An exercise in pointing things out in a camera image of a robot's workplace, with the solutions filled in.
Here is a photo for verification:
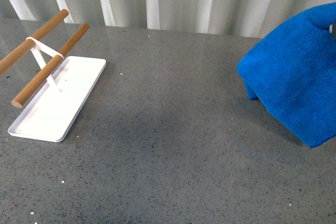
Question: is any blue microfiber towel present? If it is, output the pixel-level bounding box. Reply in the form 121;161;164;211
237;3;335;147

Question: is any near wooden rack rod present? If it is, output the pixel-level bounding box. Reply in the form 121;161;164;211
12;23;90;108

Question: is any white towel rack stand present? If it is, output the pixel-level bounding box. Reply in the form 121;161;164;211
8;39;106;142

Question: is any far wooden rack rod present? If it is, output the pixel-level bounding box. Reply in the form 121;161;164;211
1;9;69;76

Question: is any wooden rack rod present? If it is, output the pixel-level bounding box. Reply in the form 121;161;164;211
1;9;69;76
12;23;90;108

